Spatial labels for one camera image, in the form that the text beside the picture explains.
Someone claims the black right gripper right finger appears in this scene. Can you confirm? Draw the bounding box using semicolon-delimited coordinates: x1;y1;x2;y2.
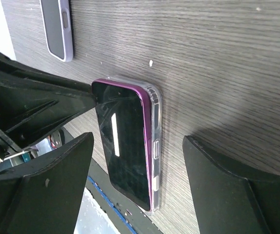
182;136;280;234

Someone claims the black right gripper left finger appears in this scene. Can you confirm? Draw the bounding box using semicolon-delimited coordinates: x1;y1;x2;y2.
0;132;94;234

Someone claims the white phone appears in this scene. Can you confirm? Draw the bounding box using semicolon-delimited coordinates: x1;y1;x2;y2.
41;0;64;59

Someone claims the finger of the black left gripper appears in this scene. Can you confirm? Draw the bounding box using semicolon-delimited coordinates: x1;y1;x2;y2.
0;53;96;149

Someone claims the purple phone black screen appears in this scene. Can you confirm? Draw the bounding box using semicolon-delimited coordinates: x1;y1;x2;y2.
92;79;152;211

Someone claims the lilac phone case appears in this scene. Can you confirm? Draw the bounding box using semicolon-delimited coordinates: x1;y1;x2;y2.
40;0;74;62

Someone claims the clear magsafe phone case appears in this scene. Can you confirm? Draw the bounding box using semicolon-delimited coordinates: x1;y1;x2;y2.
105;76;163;215

